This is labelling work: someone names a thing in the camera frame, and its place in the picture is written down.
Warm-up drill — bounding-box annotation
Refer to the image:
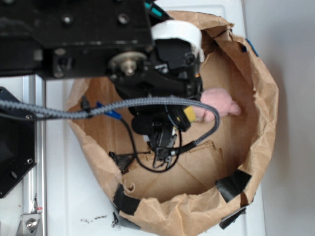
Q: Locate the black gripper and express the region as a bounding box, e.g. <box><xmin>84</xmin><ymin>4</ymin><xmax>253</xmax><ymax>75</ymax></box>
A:
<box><xmin>108</xmin><ymin>39</ymin><xmax>203</xmax><ymax>157</ymax></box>

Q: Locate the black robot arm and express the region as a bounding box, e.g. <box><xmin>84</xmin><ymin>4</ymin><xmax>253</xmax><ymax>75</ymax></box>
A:
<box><xmin>0</xmin><ymin>0</ymin><xmax>202</xmax><ymax>157</ymax></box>

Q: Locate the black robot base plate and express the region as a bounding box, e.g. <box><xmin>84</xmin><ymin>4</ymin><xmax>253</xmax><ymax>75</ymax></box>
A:
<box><xmin>0</xmin><ymin>86</ymin><xmax>37</xmax><ymax>199</ymax></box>

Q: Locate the aluminium extrusion rail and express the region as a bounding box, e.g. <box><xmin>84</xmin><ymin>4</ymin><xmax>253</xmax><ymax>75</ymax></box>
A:
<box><xmin>23</xmin><ymin>75</ymin><xmax>47</xmax><ymax>222</ymax></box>

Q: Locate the grey braided cable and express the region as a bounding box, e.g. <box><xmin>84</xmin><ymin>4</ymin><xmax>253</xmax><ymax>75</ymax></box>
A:
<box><xmin>0</xmin><ymin>96</ymin><xmax>221</xmax><ymax>155</ymax></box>

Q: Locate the metal corner bracket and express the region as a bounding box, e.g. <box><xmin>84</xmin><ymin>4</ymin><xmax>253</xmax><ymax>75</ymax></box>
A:
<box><xmin>15</xmin><ymin>213</ymin><xmax>43</xmax><ymax>236</ymax></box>

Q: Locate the yellow sponge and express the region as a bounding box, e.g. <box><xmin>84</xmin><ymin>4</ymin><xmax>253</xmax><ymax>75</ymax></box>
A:
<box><xmin>184</xmin><ymin>106</ymin><xmax>196</xmax><ymax>123</ymax></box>

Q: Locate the brown paper bag basket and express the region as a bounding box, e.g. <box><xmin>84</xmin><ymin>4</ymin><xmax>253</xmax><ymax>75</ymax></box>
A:
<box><xmin>69</xmin><ymin>11</ymin><xmax>279</xmax><ymax>236</ymax></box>

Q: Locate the pink plush bunny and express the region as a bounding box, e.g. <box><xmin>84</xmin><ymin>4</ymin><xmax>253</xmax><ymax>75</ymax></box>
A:
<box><xmin>192</xmin><ymin>88</ymin><xmax>242</xmax><ymax>123</ymax></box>

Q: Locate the thin black cable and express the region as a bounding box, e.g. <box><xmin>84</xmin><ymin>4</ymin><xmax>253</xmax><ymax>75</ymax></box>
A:
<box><xmin>119</xmin><ymin>117</ymin><xmax>183</xmax><ymax>173</ymax></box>

